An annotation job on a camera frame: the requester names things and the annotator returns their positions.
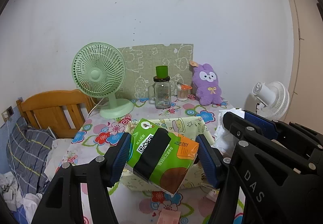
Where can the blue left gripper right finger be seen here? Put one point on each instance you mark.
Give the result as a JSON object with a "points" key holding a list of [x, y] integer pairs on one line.
{"points": [[211, 161]]}

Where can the white floor fan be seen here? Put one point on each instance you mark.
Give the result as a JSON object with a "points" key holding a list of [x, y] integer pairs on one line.
{"points": [[274, 99]]}

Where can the cotton swab container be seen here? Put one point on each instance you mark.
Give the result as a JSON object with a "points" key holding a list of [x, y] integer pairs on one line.
{"points": [[183, 90]]}

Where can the purple plush bunny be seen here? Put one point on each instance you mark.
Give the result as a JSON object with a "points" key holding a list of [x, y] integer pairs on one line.
{"points": [[206, 84]]}

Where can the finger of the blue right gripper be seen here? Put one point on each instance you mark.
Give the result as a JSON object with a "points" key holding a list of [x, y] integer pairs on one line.
{"points": [[268, 127]]}

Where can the floral tablecloth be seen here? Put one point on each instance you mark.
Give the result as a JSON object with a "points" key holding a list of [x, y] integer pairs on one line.
{"points": [[133, 200]]}

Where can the glass mason jar mug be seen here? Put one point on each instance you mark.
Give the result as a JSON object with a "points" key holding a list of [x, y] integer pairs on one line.
{"points": [[160, 92]]}

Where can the white tissue paper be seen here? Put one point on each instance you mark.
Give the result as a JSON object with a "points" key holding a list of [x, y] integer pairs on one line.
{"points": [[225, 141]]}

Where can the green tissue pack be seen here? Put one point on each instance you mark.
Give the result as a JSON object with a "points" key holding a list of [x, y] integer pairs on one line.
{"points": [[159, 156]]}

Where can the grey plaid pillow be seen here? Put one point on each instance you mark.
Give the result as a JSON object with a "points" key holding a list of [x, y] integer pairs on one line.
{"points": [[27, 151]]}

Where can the green cartoon pattern board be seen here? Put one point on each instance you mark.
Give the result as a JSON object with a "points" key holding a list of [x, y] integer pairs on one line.
{"points": [[140, 62]]}

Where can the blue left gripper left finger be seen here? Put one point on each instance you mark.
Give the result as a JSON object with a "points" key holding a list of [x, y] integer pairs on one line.
{"points": [[120, 157]]}

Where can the pink wet wipes pack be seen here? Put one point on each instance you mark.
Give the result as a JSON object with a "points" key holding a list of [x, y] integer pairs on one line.
{"points": [[169, 217]]}

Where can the green desk fan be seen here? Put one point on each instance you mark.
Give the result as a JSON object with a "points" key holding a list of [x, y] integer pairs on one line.
{"points": [[99, 70]]}

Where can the wall power socket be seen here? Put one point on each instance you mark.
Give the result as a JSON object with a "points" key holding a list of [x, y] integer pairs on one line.
{"points": [[7, 113]]}

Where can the green plastic cup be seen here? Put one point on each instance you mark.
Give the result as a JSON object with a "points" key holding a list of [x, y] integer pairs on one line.
{"points": [[162, 71]]}

